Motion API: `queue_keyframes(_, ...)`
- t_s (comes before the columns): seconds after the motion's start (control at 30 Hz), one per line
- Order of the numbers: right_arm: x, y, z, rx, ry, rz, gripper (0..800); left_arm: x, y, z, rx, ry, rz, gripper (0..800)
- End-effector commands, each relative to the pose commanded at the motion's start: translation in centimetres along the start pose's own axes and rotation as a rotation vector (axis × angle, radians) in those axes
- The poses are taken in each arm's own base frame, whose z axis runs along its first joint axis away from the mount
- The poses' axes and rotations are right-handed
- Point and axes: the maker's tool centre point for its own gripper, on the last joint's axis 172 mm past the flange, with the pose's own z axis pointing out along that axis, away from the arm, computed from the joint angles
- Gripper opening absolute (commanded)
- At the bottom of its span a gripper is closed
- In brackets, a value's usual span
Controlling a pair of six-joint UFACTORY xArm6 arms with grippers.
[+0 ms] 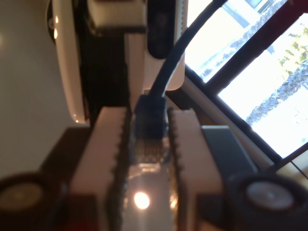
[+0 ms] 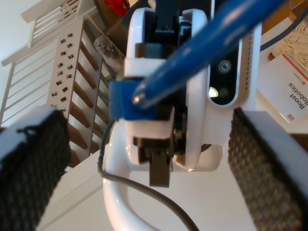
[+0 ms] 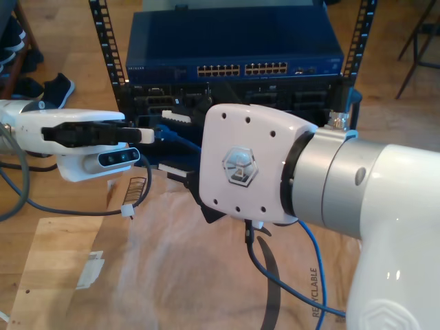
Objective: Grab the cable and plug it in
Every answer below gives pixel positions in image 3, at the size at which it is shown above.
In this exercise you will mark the dark sneaker white sole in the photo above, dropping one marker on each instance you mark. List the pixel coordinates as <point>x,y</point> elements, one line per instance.
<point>13,34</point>
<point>29,88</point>
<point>60,90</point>

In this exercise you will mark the black rack server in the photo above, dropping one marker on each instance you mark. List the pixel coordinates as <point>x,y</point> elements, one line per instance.
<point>240,93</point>

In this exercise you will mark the dark shoe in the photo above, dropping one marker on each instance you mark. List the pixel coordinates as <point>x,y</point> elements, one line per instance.
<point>34,60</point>

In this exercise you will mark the brown paper mailer envelope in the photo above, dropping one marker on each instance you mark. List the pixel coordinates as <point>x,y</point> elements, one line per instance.
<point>178,261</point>

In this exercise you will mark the pale grey board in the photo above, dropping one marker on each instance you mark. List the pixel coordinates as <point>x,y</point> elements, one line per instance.
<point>223,3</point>

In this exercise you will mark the dark metal chair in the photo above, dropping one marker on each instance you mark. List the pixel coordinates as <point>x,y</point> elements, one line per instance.
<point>416,48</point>

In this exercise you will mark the black rack frame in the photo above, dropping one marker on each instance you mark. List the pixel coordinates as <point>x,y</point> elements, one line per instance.
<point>110,51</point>

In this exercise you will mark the blue network switch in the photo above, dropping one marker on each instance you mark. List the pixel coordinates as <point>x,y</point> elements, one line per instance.
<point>233,38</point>

